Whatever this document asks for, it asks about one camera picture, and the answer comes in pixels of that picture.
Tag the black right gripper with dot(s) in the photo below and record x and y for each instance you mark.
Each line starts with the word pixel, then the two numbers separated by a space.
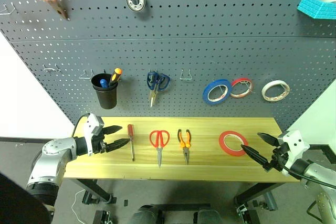
pixel 278 159

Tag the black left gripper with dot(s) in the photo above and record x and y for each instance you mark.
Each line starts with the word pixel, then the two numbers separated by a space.
pixel 99 145

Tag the wide red tape roll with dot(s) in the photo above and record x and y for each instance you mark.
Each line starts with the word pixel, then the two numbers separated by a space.
pixel 221 144

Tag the small orange black pliers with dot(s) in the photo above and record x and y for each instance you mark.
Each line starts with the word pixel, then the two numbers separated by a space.
pixel 185 148

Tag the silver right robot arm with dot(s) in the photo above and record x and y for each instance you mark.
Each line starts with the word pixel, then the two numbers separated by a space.
pixel 320 174

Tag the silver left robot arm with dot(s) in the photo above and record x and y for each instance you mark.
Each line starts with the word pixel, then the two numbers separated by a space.
pixel 52 155

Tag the black pen cup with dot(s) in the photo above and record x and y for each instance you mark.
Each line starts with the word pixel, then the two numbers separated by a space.
pixel 107 98

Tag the black table leg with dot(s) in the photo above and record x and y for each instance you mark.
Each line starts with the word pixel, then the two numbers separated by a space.
pixel 254 192
pixel 97 190

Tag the white tape roll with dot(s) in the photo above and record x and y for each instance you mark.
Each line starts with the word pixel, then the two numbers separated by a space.
pixel 273 82

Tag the small black floor piece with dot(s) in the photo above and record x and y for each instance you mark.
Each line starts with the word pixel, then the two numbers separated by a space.
pixel 126 202

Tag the thin red tape roll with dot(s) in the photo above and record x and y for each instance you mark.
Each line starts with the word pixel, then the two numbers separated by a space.
pixel 240 80

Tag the blue tape roll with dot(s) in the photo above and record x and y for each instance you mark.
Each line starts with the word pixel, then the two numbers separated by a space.
pixel 206 95

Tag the black caster block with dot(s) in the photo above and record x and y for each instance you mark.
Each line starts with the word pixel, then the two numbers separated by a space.
pixel 101 217

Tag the black baseboard strip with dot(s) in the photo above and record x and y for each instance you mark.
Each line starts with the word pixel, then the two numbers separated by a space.
pixel 31 140

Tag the black table crossbar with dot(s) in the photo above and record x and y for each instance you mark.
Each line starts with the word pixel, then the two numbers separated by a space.
pixel 183 206

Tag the dark grey pegboard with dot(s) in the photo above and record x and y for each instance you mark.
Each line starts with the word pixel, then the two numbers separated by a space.
pixel 183 37

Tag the cyan brick-pattern holder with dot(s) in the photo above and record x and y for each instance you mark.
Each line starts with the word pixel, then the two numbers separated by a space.
pixel 315 6

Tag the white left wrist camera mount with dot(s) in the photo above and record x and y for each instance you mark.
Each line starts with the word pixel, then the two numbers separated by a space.
pixel 90 127

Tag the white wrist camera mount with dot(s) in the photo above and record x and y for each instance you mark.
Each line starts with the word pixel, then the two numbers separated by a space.
pixel 90 127
pixel 295 142

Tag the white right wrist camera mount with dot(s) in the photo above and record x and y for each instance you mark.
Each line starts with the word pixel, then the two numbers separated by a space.
pixel 295 142

